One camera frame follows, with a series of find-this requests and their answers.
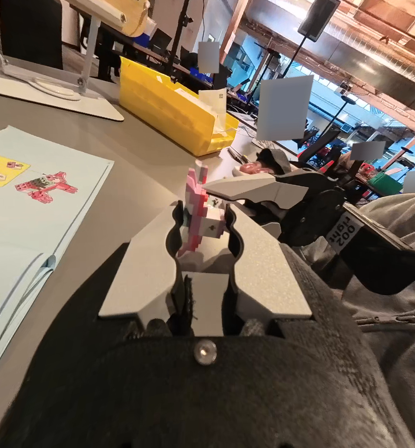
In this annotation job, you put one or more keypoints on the dark screen panel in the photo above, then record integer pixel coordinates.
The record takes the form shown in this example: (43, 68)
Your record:
(32, 31)

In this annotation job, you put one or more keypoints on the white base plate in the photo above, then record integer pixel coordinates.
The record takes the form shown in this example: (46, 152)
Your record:
(99, 108)

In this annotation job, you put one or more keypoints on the white stand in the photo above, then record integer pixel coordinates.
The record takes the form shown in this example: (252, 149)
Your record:
(88, 52)

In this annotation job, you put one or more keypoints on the open light blue instruction booklet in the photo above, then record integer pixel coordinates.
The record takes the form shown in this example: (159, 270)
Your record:
(36, 217)

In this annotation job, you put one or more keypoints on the green crate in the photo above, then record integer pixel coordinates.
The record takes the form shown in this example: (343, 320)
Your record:
(384, 182)

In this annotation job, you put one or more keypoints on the pink toy brick model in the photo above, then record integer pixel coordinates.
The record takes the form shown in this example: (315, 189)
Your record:
(202, 217)

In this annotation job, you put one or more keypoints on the person's right hand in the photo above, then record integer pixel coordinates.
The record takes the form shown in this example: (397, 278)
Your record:
(254, 168)

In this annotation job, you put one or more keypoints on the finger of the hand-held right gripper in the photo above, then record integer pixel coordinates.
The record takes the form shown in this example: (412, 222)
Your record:
(253, 189)
(272, 231)

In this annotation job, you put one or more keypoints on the black panel on stand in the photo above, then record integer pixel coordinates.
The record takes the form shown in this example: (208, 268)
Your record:
(317, 17)

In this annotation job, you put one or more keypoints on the orange traffic cone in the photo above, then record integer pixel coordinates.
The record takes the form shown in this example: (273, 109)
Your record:
(328, 167)

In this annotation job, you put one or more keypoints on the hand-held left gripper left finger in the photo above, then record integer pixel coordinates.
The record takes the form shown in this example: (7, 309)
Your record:
(141, 276)

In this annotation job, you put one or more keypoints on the yellow plastic bin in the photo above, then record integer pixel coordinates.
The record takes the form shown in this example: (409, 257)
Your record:
(165, 105)

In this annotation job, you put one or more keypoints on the white paper sheet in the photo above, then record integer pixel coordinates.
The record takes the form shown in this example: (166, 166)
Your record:
(212, 105)

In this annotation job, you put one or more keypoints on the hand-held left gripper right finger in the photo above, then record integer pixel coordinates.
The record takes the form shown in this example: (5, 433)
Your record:
(270, 276)

